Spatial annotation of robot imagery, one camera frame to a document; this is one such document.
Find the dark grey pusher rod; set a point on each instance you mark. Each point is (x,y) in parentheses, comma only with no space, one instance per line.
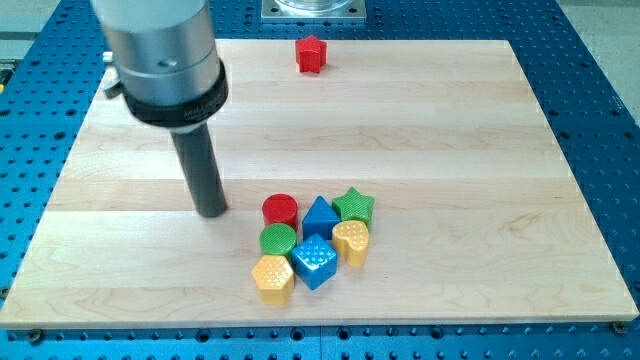
(198,162)

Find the red cylinder block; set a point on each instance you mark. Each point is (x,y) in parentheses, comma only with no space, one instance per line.
(280,208)

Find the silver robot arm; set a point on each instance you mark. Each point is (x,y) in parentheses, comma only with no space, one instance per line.
(173,78)

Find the green cylinder block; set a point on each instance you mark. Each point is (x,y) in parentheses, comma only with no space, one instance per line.
(278,239)

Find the blue triangle block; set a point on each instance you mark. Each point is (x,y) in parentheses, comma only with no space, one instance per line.
(320,220)

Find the red star block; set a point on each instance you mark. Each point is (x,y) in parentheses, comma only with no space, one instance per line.
(311,54)

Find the yellow hexagon block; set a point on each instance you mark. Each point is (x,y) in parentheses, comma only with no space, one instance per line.
(274,279)

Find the blue perforated metal table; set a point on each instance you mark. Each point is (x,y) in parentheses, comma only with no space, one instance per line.
(50,92)

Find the blue cube block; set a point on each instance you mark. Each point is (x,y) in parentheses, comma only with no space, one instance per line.
(315,261)

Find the green star block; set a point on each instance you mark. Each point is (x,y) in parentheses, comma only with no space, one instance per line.
(354,205)

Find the yellow heart block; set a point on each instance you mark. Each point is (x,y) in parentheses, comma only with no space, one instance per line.
(351,241)

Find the light wooden board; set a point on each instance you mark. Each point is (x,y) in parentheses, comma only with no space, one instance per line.
(477,217)

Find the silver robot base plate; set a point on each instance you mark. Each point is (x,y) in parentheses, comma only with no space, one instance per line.
(308,11)

